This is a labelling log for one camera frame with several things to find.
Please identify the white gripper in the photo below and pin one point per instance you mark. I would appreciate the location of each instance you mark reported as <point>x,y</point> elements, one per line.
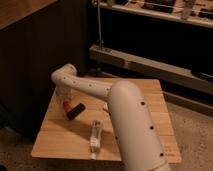
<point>64,93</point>

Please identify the small red pepper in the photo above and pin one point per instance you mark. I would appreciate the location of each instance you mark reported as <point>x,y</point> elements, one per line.
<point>66,106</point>

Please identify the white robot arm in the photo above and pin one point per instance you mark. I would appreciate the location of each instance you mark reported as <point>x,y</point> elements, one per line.
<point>138,141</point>

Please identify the black rectangular block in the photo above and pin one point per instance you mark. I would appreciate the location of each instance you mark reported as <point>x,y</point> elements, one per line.
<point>74,112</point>

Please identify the white remote controller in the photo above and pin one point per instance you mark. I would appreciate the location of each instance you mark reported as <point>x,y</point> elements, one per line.
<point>95,139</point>

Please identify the dark wooden cabinet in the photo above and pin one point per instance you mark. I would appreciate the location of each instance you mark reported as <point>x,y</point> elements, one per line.
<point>30,50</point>

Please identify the metal shelf rack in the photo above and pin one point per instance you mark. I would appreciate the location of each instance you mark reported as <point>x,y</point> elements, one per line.
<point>179,55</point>

